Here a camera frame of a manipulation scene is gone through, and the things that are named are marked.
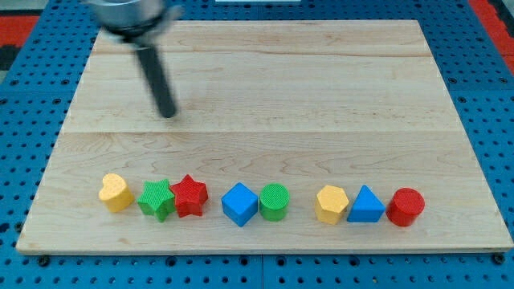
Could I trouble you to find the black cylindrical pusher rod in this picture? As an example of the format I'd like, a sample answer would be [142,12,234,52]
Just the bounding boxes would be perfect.
[136,46,177,118]

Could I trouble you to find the light wooden board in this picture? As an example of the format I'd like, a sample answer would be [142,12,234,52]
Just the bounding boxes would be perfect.
[16,20,513,255]

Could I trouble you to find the yellow heart block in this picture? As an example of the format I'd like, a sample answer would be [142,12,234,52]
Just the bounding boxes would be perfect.
[98,173,135,213]

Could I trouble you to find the green star block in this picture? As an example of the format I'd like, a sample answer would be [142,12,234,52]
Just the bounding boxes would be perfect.
[137,178,176,222]

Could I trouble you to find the red star block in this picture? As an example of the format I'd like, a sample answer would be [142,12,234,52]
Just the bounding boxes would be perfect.
[169,174,209,218]

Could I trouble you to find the blue cube block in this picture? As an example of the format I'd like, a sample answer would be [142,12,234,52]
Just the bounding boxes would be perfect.
[221,182,259,227]

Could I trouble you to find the green cylinder block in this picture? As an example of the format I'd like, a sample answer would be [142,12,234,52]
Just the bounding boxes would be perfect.
[259,183,290,222]

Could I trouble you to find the yellow hexagon block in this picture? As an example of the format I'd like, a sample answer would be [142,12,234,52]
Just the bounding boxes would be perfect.
[314,185,349,225]

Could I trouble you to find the blue triangle block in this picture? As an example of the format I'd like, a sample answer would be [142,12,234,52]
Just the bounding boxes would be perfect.
[347,185,386,222]

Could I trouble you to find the red cylinder block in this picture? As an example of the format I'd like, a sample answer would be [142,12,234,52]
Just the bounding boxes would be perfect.
[385,187,425,227]

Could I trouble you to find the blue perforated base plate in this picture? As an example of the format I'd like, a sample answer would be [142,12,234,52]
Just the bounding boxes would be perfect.
[1,0,513,288]

